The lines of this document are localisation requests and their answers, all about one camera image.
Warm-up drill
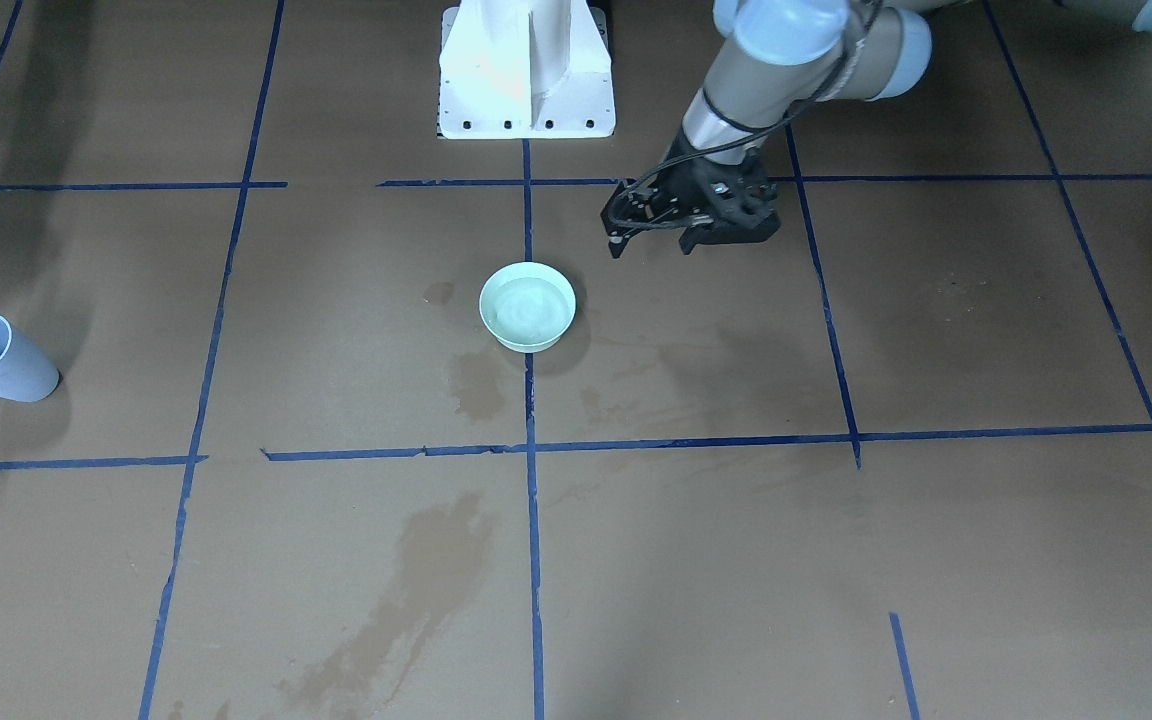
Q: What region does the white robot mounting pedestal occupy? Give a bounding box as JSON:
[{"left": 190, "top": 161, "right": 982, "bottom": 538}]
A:
[{"left": 435, "top": 1, "right": 617, "bottom": 141}]

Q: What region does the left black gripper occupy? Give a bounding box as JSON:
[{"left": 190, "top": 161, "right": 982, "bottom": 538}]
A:
[{"left": 602, "top": 149, "right": 781, "bottom": 259}]

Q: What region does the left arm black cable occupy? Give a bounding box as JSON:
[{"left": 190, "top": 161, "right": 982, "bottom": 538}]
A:
[{"left": 606, "top": 0, "right": 882, "bottom": 236}]

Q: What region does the mint green bowl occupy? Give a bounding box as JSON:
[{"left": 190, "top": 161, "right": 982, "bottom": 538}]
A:
[{"left": 477, "top": 263, "right": 577, "bottom": 354}]

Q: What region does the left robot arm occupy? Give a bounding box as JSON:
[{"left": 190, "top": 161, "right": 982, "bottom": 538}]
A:
[{"left": 602, "top": 1, "right": 943, "bottom": 258}]

